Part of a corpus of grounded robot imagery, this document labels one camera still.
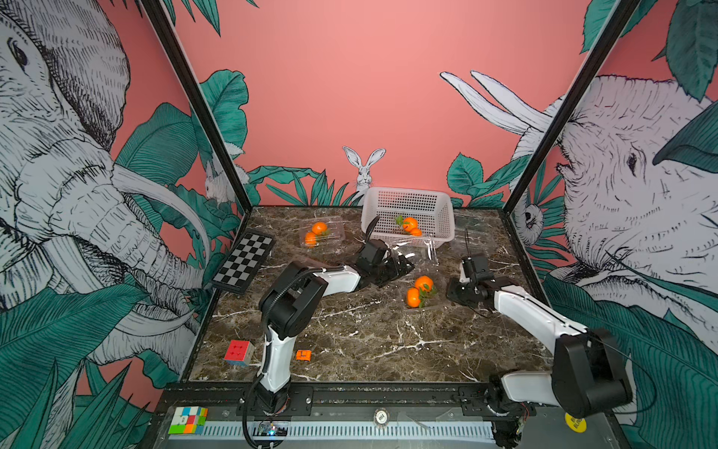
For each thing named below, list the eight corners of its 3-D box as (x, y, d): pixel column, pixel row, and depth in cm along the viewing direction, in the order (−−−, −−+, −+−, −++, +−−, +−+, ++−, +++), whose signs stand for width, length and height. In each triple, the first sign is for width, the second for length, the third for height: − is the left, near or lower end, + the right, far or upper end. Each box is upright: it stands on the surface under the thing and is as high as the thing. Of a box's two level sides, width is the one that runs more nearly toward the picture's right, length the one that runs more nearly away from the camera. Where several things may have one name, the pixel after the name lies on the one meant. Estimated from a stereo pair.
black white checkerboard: (215, 287, 98) (210, 282, 94) (250, 234, 113) (246, 228, 110) (247, 295, 96) (243, 289, 93) (278, 240, 112) (275, 234, 109)
